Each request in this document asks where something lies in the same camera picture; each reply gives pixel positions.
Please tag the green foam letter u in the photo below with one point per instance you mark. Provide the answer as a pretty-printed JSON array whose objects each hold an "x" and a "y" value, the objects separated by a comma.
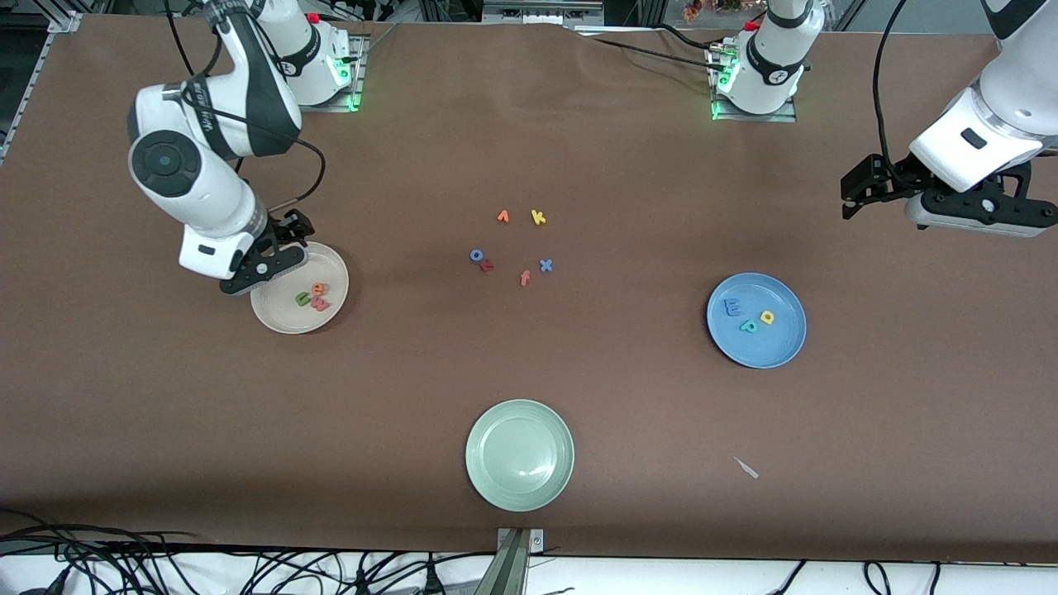
[{"x": 302, "y": 300}]

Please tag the pink foam letter w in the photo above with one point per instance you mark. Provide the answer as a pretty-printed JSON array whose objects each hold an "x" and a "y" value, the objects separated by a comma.
[{"x": 321, "y": 305}]

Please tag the blue foam letter m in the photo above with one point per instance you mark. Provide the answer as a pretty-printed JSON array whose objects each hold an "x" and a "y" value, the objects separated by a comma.
[{"x": 731, "y": 308}]

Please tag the teal foam letter p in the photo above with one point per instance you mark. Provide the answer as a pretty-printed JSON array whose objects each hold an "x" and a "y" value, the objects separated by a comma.
[{"x": 748, "y": 327}]

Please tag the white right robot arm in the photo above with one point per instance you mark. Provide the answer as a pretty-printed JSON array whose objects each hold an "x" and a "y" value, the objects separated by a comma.
[{"x": 215, "y": 207}]

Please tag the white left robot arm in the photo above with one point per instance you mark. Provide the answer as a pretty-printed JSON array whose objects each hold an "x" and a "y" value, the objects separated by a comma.
[{"x": 769, "y": 78}]

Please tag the beige brown plate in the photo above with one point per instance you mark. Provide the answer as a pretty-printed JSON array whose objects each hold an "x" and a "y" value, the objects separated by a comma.
[{"x": 281, "y": 318}]

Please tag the brown table cover sheet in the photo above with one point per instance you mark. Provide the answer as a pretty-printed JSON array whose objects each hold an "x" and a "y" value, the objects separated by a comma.
[{"x": 165, "y": 413}]

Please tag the blue plate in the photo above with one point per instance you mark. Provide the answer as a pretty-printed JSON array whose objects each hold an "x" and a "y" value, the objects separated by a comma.
[{"x": 769, "y": 351}]

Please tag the orange background object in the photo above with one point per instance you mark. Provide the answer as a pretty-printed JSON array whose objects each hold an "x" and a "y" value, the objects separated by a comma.
[{"x": 692, "y": 10}]

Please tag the white paper scrap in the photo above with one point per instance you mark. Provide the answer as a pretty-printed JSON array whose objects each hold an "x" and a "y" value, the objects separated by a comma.
[{"x": 746, "y": 468}]

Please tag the pale green plate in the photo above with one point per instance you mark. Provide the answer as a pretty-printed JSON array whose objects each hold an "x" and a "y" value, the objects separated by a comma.
[{"x": 520, "y": 454}]

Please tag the grey metal box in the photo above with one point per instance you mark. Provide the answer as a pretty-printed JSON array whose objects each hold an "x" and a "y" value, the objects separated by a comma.
[{"x": 541, "y": 11}]

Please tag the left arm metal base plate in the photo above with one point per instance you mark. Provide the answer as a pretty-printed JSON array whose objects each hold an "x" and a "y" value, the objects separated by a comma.
[{"x": 727, "y": 111}]

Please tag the aluminium table frame rail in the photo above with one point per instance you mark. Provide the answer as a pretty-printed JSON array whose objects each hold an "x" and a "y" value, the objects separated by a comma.
[{"x": 37, "y": 66}]

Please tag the metal table edge bracket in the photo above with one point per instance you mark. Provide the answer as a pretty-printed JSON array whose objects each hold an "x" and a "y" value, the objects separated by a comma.
[{"x": 517, "y": 558}]

